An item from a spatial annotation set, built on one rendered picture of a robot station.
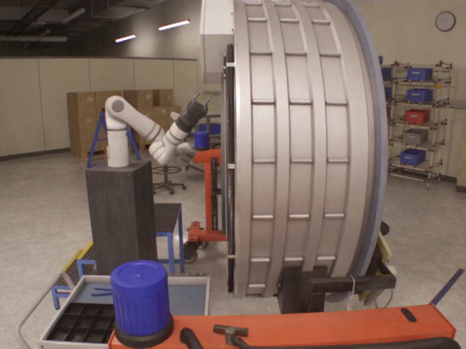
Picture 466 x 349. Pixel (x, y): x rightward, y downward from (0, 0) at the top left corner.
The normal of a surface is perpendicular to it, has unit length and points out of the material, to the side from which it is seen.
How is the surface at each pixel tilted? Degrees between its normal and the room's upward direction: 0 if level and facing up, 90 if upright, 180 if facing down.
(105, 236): 90
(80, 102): 90
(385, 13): 90
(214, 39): 133
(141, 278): 0
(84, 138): 90
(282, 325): 0
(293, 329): 0
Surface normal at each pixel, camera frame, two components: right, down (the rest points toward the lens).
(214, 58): 0.02, 0.83
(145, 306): 0.36, 0.22
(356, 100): 0.03, -0.18
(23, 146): 0.66, 0.18
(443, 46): -0.76, 0.15
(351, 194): 0.03, 0.26
